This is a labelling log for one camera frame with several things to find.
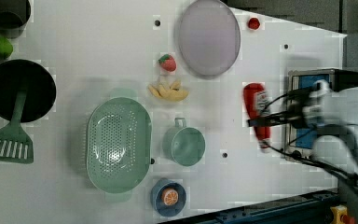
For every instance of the silver toaster oven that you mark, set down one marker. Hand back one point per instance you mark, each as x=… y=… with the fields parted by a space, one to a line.
x=300 y=141

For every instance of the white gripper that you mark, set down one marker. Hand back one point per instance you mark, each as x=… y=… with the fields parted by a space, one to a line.
x=305 y=108

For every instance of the plush strawberry toy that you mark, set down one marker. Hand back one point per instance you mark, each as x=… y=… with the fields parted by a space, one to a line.
x=167 y=62

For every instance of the green spatula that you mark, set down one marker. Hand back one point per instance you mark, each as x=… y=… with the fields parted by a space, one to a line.
x=15 y=143

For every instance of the red plush ketchup bottle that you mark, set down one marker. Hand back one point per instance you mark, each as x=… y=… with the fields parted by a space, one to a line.
x=255 y=99

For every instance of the green cup with handle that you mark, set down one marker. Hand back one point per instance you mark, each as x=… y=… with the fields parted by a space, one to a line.
x=182 y=144

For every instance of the small red plush tomato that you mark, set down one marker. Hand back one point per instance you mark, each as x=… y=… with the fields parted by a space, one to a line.
x=254 y=23

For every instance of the black frying pan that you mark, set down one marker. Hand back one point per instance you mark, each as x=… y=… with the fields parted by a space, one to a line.
x=31 y=78

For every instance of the yellow red emergency button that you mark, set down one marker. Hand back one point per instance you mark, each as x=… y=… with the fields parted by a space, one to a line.
x=340 y=215

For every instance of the grey round plate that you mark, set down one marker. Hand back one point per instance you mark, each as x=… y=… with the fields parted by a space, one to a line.
x=209 y=37

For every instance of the orange slice toy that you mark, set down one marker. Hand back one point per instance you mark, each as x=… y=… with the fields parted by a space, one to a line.
x=169 y=196

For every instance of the black pot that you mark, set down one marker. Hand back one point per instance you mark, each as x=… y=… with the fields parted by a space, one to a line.
x=14 y=14

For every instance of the green oval strainer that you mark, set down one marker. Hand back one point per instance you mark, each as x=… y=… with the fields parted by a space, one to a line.
x=118 y=153

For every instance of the blue bowl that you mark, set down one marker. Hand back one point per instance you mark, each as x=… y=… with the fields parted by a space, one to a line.
x=157 y=203

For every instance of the green plush vegetable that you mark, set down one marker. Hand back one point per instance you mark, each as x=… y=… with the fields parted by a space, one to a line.
x=6 y=47

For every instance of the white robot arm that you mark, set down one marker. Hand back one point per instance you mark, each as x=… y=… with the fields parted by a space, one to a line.
x=332 y=115

